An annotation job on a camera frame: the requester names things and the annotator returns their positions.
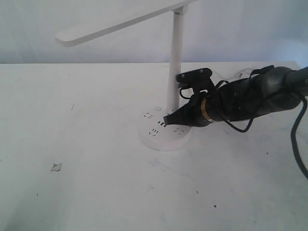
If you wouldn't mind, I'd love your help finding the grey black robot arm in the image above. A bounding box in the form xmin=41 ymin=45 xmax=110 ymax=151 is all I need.
xmin=164 ymin=65 xmax=308 ymax=127

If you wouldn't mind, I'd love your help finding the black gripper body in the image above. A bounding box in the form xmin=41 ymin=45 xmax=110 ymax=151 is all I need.
xmin=204 ymin=77 xmax=267 ymax=122

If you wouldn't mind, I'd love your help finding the torn tape scrap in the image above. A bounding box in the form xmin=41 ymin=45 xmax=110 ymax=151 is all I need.
xmin=51 ymin=163 xmax=62 ymax=172

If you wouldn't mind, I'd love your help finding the white desk lamp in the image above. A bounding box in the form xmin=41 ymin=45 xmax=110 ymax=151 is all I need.
xmin=55 ymin=0 xmax=192 ymax=152

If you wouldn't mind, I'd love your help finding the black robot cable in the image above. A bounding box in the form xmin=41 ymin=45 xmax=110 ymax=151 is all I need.
xmin=179 ymin=64 xmax=308 ymax=180

